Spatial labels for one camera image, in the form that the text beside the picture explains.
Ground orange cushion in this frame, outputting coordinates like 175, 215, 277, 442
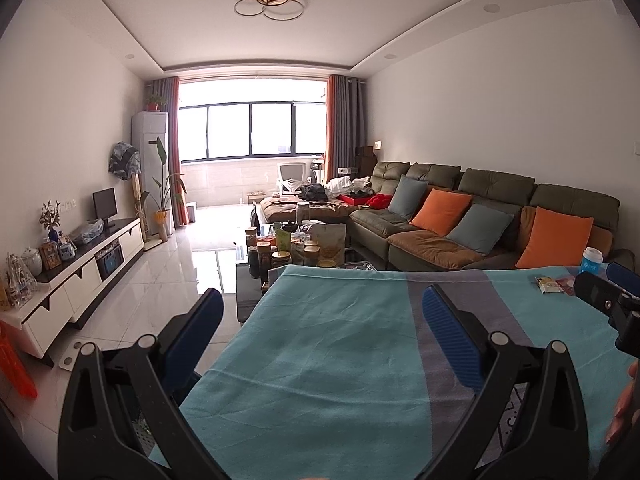
410, 188, 473, 237
515, 206, 595, 270

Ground grey blue cushion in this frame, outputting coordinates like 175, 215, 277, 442
446, 203, 515, 256
387, 175, 430, 218

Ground blue patterned fan cover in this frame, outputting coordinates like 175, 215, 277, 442
107, 141, 142, 181

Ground large window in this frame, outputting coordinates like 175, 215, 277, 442
177, 77, 328, 163

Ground blue cup white lid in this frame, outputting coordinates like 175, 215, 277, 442
579, 247, 604, 276

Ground dark coffee table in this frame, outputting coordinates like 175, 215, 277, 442
235, 220, 381, 323

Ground black monitor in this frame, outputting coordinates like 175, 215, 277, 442
92, 187, 119, 228

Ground orange plastic stool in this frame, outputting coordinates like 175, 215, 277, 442
0, 322, 38, 398

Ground teal grey striped blanket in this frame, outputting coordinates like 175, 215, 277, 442
150, 265, 640, 480

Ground tall leafy plant yellow pot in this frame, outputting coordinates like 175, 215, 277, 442
150, 137, 187, 243

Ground clear glass ornament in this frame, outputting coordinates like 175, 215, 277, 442
5, 254, 38, 308

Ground small plant in vase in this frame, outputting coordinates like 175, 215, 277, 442
40, 200, 62, 243

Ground white standing air conditioner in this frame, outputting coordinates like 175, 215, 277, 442
131, 111, 176, 238

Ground cluster of lidded jars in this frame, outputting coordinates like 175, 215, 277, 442
245, 227, 321, 281

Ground person's right hand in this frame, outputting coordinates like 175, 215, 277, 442
605, 360, 640, 446

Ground clear plastic bag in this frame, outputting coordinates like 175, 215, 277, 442
70, 219, 105, 246

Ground brown paper bag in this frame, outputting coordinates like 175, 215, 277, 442
311, 222, 347, 267

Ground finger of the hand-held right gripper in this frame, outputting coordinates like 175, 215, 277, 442
573, 271, 637, 319
605, 261, 640, 294

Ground white mesh chair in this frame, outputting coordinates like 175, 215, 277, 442
276, 161, 311, 196

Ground white black TV cabinet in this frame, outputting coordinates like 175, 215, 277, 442
0, 217, 146, 361

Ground white ceramic jar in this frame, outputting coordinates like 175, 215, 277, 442
20, 247, 43, 277

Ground white clothes pile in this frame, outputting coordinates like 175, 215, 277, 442
325, 175, 373, 196

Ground orange grey curtain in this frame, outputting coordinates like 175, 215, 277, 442
150, 76, 188, 226
324, 74, 368, 183

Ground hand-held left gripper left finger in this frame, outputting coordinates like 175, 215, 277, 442
56, 287, 226, 480

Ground brown cardboard boxes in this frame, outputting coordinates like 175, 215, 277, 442
355, 146, 377, 176

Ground olive green sofa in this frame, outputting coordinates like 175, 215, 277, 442
255, 161, 623, 273

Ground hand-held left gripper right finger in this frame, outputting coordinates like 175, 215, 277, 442
420, 284, 591, 480

